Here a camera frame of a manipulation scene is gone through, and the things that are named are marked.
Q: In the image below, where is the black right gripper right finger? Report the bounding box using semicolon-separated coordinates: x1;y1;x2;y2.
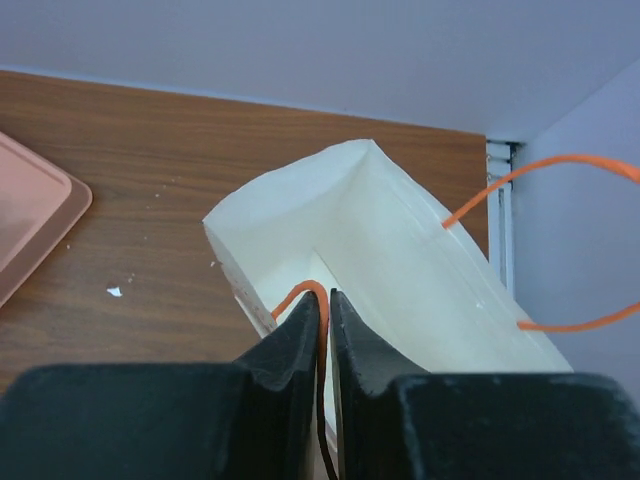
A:
330;290;639;479

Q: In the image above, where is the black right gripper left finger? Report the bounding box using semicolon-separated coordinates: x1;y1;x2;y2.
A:
1;293;320;479

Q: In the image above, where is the cream paper gift bag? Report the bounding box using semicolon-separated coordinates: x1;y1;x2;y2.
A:
202;138;640;480

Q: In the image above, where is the salmon pink serving tray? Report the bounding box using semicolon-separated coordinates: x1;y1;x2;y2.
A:
1;134;93;303

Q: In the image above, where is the aluminium frame rail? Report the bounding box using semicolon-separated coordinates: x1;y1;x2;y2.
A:
486;140;515;296

